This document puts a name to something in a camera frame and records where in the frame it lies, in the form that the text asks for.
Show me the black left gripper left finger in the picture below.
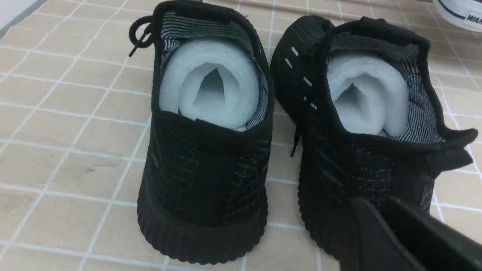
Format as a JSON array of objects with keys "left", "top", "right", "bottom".
[{"left": 338, "top": 198, "right": 426, "bottom": 271}]

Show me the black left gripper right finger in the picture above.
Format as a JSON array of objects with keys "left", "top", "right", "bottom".
[{"left": 381, "top": 196, "right": 482, "bottom": 271}]

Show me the navy slip-on shoe front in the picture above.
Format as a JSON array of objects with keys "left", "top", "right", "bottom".
[{"left": 432, "top": 0, "right": 482, "bottom": 32}]

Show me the white foam roll right sneaker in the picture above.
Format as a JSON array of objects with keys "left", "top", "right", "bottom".
[{"left": 326, "top": 51, "right": 409, "bottom": 137}]

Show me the white foam roll sneaker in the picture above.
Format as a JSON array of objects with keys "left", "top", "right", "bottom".
[
  {"left": 159, "top": 38, "right": 261, "bottom": 131},
  {"left": 326, "top": 51, "right": 409, "bottom": 137}
]

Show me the right black knit sneaker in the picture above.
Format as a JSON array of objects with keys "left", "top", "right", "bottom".
[{"left": 270, "top": 15, "right": 478, "bottom": 258}]

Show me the black knit sneaker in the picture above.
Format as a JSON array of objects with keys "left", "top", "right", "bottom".
[
  {"left": 270, "top": 15, "right": 478, "bottom": 258},
  {"left": 129, "top": 0, "right": 275, "bottom": 265}
]

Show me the left black knit sneaker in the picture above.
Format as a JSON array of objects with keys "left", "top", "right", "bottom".
[{"left": 129, "top": 0, "right": 275, "bottom": 265}]

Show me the white foam roll left sneaker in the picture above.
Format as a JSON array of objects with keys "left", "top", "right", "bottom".
[{"left": 159, "top": 38, "right": 261, "bottom": 131}]

